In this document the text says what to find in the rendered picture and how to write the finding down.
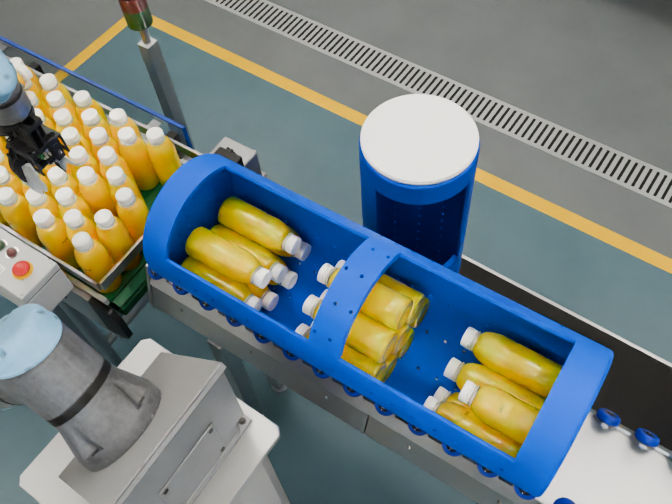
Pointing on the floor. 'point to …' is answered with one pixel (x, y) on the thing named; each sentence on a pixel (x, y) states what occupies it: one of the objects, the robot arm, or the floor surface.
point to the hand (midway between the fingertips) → (49, 177)
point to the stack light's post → (162, 82)
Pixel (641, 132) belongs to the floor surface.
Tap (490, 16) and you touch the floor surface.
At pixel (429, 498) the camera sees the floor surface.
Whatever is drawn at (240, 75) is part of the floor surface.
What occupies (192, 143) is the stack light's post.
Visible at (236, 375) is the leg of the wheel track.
